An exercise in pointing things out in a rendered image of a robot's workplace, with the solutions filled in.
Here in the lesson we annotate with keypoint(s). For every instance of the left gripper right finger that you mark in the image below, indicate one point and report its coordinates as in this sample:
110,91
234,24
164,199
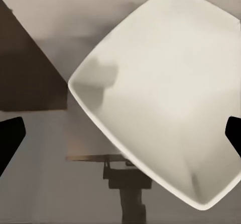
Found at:
233,133

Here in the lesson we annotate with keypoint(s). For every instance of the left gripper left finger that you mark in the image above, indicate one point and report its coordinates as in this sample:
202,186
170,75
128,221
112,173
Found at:
12,132

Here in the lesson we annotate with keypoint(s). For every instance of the bowl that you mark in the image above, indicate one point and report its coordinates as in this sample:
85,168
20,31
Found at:
162,86

